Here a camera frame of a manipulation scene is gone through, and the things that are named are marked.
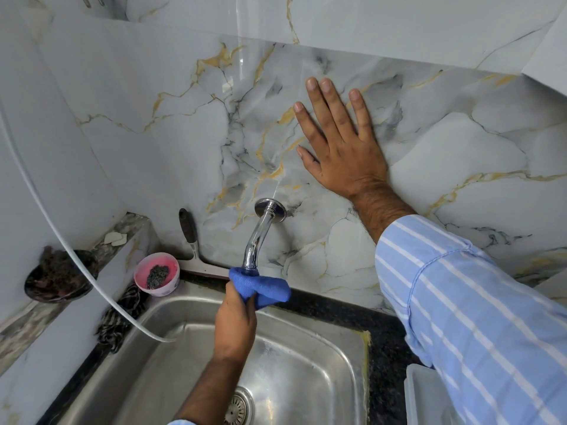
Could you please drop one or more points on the person's right forearm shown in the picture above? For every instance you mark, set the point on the person's right forearm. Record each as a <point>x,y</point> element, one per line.
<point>465,314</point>

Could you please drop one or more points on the person's right middle finger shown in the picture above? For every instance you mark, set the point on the person's right middle finger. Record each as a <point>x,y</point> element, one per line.
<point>321,106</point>

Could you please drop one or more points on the pink plastic bowl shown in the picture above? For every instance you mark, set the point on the pink plastic bowl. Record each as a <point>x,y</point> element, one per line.
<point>157,275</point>

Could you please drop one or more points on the blue cleaning cloth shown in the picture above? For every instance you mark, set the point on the blue cleaning cloth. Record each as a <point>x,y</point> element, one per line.
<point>261,285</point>

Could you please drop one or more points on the person's right little finger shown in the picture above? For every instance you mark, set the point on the person's right little finger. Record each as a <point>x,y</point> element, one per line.
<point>361,111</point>

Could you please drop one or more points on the person's right thumb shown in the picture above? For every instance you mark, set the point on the person's right thumb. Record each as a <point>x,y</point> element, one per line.
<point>307,156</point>

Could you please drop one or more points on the dark round dish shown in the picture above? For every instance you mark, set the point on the dark round dish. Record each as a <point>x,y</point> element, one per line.
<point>57,278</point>

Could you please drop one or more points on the white plastic container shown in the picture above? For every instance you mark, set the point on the white plastic container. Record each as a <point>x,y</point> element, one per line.
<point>425,396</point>

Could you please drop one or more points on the person's left forearm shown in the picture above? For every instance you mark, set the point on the person's left forearm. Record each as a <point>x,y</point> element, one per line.
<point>210,391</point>

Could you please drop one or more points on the dark fibrous scrubber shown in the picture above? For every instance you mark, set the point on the dark fibrous scrubber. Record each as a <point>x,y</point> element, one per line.
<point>56,269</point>

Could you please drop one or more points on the person's left hand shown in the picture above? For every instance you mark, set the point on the person's left hand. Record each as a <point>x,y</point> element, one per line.
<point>234,325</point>

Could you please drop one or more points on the steel wool scrubber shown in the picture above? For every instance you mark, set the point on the steel wool scrubber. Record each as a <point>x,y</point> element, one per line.
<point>158,276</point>

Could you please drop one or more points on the person's left thumb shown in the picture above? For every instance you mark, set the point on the person's left thumb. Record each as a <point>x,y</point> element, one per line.
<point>250,301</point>

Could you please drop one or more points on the person's right hand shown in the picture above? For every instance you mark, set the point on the person's right hand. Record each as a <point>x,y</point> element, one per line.
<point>350,159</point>

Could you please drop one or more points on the black white striped cloth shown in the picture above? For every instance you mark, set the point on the black white striped cloth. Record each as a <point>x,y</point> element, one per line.
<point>119,316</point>

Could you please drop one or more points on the metal sink drain strainer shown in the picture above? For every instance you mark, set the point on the metal sink drain strainer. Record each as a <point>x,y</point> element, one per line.
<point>237,406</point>

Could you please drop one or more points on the stainless steel sink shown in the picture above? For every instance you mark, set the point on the stainless steel sink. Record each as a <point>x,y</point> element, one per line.
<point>248,362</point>

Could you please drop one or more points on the chrome wall faucet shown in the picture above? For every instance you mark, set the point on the chrome wall faucet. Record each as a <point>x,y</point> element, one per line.
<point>259,234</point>

